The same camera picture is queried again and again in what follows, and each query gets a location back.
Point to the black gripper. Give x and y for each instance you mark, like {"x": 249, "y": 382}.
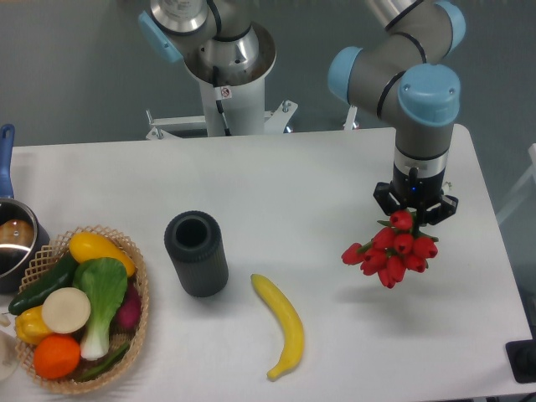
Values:
{"x": 409, "y": 189}

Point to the red tulip bouquet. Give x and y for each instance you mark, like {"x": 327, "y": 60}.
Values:
{"x": 400, "y": 246}

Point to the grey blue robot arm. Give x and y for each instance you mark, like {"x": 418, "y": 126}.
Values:
{"x": 403, "y": 82}

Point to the yellow banana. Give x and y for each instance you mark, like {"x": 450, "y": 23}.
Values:
{"x": 289, "y": 321}

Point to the black device at edge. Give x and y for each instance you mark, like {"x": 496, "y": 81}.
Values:
{"x": 521, "y": 357}

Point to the dark grey ribbed vase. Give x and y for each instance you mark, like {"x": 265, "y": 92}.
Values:
{"x": 194, "y": 243}

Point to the purple red sweet potato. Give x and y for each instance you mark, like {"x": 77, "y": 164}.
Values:
{"x": 128, "y": 315}

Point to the green bok choy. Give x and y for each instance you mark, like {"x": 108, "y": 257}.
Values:
{"x": 104, "y": 282}

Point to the yellow squash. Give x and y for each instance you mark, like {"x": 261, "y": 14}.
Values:
{"x": 85, "y": 246}

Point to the green chili pepper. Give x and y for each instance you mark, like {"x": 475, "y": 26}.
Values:
{"x": 104, "y": 366}

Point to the green cucumber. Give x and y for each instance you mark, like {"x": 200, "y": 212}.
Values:
{"x": 59, "y": 276}

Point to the white round radish slice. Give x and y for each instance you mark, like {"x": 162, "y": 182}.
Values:
{"x": 66, "y": 310}

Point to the woven wicker basket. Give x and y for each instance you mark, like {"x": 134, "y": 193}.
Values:
{"x": 44, "y": 260}

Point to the orange fruit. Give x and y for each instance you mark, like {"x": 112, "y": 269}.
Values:
{"x": 56, "y": 356}

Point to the yellow bell pepper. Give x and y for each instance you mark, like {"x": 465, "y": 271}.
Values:
{"x": 30, "y": 326}

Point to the white frame at right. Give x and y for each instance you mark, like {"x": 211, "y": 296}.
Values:
{"x": 519, "y": 192}

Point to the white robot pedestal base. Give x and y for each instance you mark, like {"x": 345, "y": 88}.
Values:
{"x": 231, "y": 80}

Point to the blue handled saucepan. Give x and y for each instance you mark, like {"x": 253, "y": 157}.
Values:
{"x": 15, "y": 259}

